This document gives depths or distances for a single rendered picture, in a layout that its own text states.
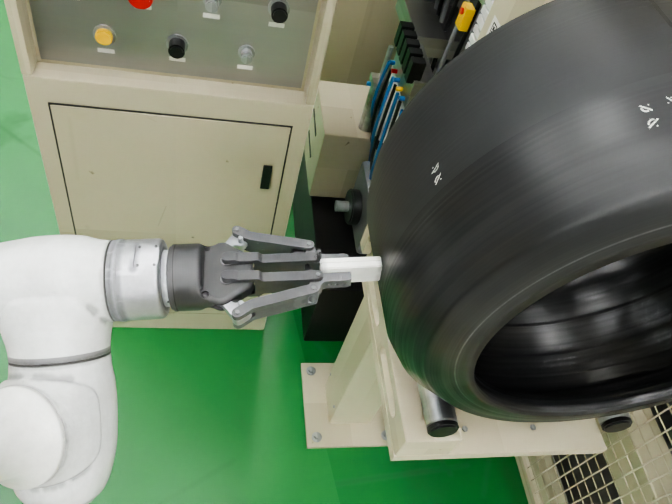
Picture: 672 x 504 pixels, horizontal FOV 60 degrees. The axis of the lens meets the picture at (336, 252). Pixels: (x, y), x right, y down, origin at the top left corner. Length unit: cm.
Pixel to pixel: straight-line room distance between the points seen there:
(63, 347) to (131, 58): 72
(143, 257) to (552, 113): 42
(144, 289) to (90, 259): 6
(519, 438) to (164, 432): 105
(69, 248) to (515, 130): 45
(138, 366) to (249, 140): 84
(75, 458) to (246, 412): 115
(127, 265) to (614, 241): 46
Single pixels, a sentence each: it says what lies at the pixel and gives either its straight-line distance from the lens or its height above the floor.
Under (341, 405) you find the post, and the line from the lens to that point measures 168.
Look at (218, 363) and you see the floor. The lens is 184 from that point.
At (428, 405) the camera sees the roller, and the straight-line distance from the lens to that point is 85.
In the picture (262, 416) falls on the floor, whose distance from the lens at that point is 178.
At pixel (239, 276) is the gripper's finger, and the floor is 111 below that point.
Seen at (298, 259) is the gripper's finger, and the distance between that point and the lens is 66.
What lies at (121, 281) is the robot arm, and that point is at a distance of 64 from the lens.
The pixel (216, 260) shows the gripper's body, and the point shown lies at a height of 111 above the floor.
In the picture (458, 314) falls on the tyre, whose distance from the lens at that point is 57.
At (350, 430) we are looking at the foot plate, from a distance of 180.
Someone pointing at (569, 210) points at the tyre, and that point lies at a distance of 51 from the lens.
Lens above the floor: 164
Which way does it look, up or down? 50 degrees down
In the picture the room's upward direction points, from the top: 19 degrees clockwise
